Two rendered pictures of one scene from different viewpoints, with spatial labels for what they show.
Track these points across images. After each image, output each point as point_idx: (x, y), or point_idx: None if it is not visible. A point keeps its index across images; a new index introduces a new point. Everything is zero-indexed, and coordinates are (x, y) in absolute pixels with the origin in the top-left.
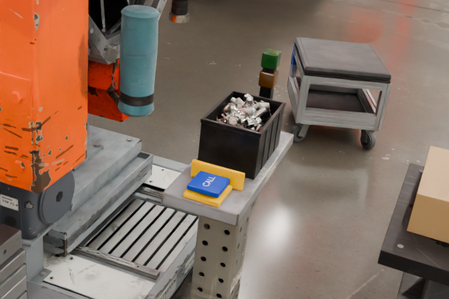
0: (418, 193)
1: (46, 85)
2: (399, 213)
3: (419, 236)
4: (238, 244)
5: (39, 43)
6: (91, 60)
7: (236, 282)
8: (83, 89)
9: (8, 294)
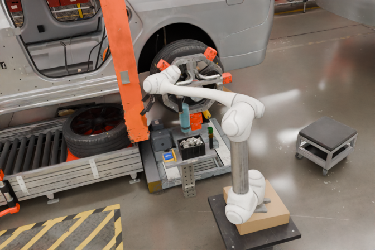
0: (223, 187)
1: (129, 123)
2: None
3: (224, 201)
4: (184, 176)
5: (126, 115)
6: None
7: (190, 186)
8: (144, 124)
9: (134, 160)
